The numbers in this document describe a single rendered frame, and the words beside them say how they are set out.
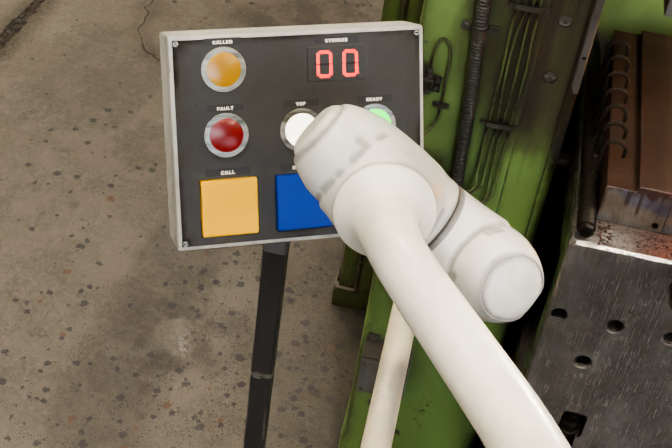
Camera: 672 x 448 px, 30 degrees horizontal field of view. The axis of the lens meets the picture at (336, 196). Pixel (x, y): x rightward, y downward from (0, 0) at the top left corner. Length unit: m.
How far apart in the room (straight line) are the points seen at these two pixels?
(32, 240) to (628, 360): 1.57
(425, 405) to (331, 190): 1.25
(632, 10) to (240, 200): 0.88
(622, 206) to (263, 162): 0.54
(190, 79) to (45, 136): 1.76
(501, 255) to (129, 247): 1.87
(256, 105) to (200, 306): 1.32
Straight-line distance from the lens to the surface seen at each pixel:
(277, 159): 1.65
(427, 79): 1.91
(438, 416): 2.45
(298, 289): 2.96
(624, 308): 1.92
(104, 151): 3.30
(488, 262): 1.25
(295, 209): 1.66
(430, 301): 1.10
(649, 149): 1.92
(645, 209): 1.87
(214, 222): 1.64
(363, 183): 1.20
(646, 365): 2.01
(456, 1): 1.85
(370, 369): 2.30
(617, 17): 2.24
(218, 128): 1.62
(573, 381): 2.04
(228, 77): 1.61
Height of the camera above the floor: 2.11
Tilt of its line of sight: 41 degrees down
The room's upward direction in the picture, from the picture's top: 8 degrees clockwise
